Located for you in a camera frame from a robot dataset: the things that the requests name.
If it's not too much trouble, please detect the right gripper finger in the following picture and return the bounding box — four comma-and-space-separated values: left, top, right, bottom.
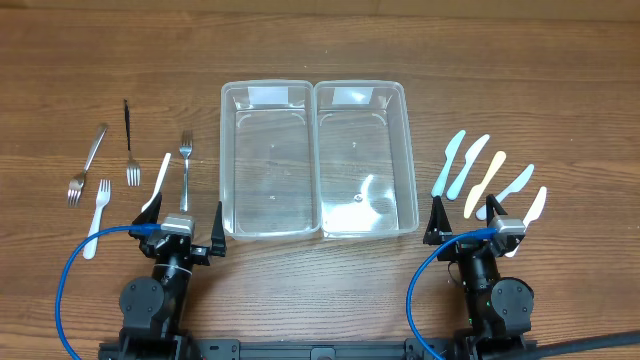
485, 194, 508, 225
423, 196, 453, 245

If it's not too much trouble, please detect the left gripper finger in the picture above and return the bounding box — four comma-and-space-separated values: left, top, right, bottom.
210, 201, 227, 257
132, 193, 162, 230

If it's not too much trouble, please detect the pale grey plastic knife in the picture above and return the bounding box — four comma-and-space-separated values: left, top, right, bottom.
475, 164, 535, 221

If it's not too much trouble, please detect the white plastic knife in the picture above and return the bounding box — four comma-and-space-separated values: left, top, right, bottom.
503, 185, 547, 228

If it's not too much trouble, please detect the yellow plastic knife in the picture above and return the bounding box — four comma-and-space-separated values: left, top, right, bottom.
463, 151, 507, 219

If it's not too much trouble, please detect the white plastic fork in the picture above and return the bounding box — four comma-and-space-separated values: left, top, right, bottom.
141, 153, 172, 212
83, 179, 111, 260

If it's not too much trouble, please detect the light blue plastic knife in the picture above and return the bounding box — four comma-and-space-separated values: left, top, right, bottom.
446, 134, 490, 201

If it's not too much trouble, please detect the mint green plastic knife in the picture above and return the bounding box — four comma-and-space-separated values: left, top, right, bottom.
431, 130, 466, 197

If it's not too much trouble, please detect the silver metal fork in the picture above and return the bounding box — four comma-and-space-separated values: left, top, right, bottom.
179, 130, 193, 213

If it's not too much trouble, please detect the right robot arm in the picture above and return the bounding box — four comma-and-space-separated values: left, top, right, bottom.
423, 195, 534, 359

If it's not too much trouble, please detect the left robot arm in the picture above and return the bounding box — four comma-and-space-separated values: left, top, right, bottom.
111, 194, 227, 360

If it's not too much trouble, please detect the right clear plastic container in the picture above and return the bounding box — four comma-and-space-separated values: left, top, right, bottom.
314, 80, 419, 239

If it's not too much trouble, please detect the clear plastic container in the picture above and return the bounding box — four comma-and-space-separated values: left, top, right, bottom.
219, 79, 320, 240
314, 80, 419, 239

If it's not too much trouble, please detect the left clear plastic container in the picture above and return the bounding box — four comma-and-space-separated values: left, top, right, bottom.
219, 79, 320, 240

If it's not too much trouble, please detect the silver fork far left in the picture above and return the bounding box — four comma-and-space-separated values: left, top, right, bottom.
67, 123, 108, 207

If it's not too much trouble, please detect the left blue cable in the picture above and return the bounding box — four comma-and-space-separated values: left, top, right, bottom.
54, 223, 164, 360

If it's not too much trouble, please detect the blue cable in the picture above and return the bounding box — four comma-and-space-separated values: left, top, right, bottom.
405, 227, 499, 360
54, 223, 164, 360

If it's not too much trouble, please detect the right blue cable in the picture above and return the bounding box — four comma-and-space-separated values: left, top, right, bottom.
405, 227, 499, 360

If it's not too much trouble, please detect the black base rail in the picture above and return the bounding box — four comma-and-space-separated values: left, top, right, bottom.
97, 338, 539, 360

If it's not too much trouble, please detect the black corrugated cable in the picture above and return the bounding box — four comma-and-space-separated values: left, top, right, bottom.
492, 329, 640, 360

